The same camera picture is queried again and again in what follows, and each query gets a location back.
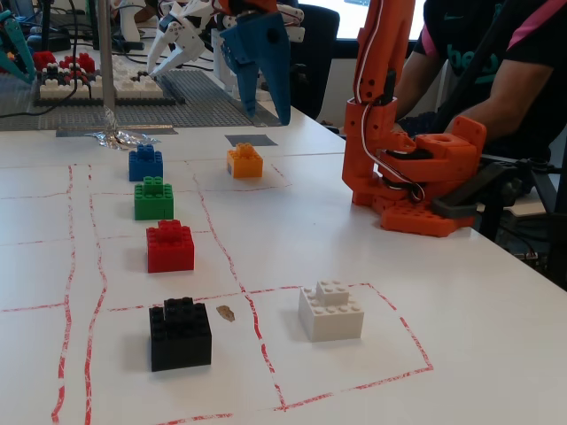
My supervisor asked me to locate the crumpled aluminium foil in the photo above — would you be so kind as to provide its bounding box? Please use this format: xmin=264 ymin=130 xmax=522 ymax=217
xmin=90 ymin=105 xmax=160 ymax=152

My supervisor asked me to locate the grey duct tape strip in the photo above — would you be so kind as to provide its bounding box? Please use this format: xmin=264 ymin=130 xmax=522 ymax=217
xmin=55 ymin=125 xmax=178 ymax=137

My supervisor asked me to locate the black cable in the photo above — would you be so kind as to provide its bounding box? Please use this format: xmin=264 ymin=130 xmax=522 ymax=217
xmin=0 ymin=79 xmax=89 ymax=119

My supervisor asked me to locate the person right forearm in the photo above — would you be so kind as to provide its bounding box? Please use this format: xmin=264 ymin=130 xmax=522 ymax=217
xmin=392 ymin=46 xmax=448 ymax=123

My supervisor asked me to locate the black toy brick frame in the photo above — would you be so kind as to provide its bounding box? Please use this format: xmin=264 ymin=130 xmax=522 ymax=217
xmin=34 ymin=95 xmax=187 ymax=107

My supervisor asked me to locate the person left forearm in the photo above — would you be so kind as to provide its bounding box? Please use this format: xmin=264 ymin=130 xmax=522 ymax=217
xmin=445 ymin=61 xmax=555 ymax=143

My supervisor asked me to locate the person in dark jersey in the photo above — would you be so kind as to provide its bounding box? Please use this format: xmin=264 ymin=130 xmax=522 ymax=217
xmin=414 ymin=0 xmax=567 ymax=160

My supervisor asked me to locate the blue toy brick block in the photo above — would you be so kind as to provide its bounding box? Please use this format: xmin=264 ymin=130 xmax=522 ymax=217
xmin=128 ymin=143 xmax=164 ymax=182

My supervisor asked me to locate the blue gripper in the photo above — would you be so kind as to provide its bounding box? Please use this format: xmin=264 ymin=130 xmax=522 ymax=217
xmin=220 ymin=12 xmax=292 ymax=127

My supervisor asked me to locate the black table clamp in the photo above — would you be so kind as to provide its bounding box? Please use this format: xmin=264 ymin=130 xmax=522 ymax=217
xmin=429 ymin=158 xmax=532 ymax=220

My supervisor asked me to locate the green toy brick block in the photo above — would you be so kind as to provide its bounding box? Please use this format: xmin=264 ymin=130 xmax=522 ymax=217
xmin=134 ymin=175 xmax=175 ymax=221

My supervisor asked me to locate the grey studded baseplate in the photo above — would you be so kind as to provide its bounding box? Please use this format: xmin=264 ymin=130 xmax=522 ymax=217
xmin=0 ymin=68 xmax=284 ymax=132

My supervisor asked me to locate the red toy brick block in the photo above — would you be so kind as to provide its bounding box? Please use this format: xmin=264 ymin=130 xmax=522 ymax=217
xmin=145 ymin=220 xmax=196 ymax=274

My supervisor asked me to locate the red toy brick pile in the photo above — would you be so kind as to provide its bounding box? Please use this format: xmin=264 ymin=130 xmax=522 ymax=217
xmin=33 ymin=50 xmax=97 ymax=74

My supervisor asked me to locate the white toy brick block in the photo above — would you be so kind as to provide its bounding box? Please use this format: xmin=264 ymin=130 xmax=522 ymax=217
xmin=297 ymin=279 xmax=366 ymax=343

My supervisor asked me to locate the white printed arm handle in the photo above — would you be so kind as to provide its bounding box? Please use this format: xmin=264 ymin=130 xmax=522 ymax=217
xmin=115 ymin=0 xmax=146 ymax=50

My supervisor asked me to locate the orange toy brick block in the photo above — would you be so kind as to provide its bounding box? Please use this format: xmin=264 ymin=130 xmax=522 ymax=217
xmin=226 ymin=142 xmax=265 ymax=180

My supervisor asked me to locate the metal pole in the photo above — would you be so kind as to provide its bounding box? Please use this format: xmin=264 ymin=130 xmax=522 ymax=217
xmin=97 ymin=0 xmax=117 ymax=112

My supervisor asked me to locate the teal robot gripper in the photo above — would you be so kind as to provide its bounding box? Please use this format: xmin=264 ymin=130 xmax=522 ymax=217
xmin=0 ymin=8 xmax=36 ymax=85

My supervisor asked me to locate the black office chair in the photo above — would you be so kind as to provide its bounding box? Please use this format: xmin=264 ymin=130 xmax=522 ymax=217
xmin=287 ymin=4 xmax=341 ymax=120

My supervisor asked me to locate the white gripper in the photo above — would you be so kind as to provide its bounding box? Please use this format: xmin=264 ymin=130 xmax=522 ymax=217
xmin=146 ymin=0 xmax=214 ymax=76

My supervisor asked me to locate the black toy brick block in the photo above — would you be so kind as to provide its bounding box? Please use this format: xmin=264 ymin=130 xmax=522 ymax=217
xmin=148 ymin=297 xmax=214 ymax=373

